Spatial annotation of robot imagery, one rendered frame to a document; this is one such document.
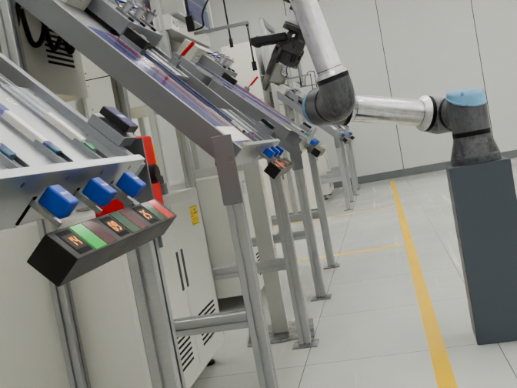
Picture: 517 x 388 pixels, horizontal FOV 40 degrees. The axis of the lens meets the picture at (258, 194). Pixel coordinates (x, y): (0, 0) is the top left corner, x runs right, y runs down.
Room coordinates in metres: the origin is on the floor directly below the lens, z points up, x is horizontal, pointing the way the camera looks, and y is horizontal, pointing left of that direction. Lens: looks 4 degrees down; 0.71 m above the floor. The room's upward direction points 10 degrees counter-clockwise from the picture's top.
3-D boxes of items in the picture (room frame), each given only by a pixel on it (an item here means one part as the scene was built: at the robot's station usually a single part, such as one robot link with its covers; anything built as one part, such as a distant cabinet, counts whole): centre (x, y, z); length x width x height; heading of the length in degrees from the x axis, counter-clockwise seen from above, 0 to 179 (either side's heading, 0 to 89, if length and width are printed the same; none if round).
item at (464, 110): (2.24, -0.68, 0.72); 0.13 x 0.12 x 0.14; 17
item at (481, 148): (2.23, -0.69, 0.60); 0.15 x 0.15 x 0.10
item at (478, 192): (2.23, -0.69, 0.27); 0.18 x 0.18 x 0.55; 78
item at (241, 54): (7.17, -0.29, 0.95); 1.36 x 0.82 x 1.90; 80
